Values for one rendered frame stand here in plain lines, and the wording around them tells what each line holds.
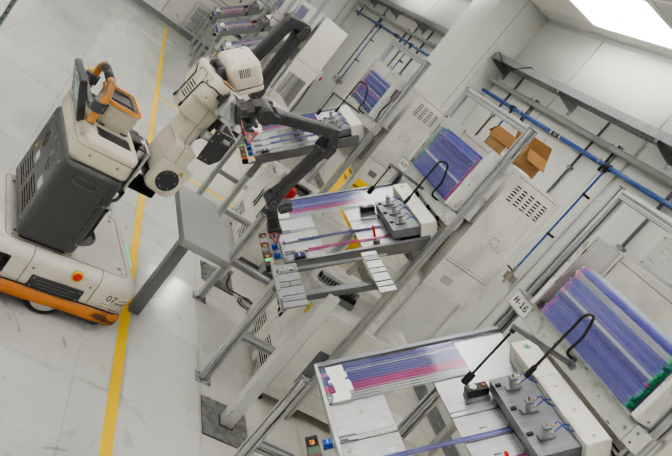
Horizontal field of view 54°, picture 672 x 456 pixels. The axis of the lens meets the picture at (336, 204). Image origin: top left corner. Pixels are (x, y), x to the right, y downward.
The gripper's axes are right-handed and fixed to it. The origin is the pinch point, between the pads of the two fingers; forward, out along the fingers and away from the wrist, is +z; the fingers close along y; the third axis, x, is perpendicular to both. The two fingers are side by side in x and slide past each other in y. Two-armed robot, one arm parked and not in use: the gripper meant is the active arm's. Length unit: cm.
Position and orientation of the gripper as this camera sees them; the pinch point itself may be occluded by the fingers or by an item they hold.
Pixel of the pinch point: (276, 241)
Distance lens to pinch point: 326.7
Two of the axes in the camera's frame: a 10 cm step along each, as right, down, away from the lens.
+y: -2.0, -4.1, 8.9
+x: -9.8, 1.6, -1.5
